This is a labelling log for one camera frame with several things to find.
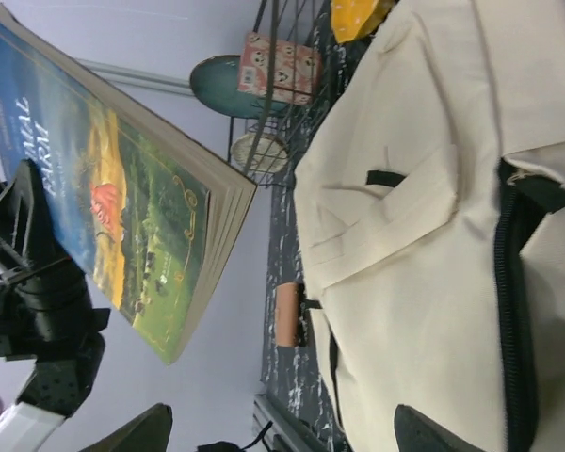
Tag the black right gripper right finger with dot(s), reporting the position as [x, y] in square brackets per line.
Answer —
[415, 432]

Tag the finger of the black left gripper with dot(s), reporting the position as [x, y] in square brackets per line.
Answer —
[30, 241]

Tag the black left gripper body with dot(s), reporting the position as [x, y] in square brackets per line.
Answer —
[49, 318]

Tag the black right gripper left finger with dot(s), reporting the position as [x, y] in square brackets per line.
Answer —
[147, 432]

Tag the blue Animal Farm book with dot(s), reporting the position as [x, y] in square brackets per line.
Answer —
[148, 212]

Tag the cream canvas backpack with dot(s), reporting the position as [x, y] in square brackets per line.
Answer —
[431, 220]

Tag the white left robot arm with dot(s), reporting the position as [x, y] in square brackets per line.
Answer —
[26, 428]

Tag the salmon leather wallet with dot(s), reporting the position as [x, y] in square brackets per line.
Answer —
[287, 315]

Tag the dark teal plate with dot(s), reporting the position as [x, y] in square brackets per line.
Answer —
[215, 83]

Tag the speckled beige plate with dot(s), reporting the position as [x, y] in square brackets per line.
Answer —
[270, 155]

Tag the pink ghost pattern mug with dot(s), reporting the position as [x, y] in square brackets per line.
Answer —
[297, 69]

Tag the yellow polka dot plate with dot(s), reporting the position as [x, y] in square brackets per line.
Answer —
[355, 19]

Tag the aluminium front rail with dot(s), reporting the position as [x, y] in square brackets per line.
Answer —
[286, 432]

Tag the grey wire dish rack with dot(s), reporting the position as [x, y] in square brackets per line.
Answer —
[305, 23]

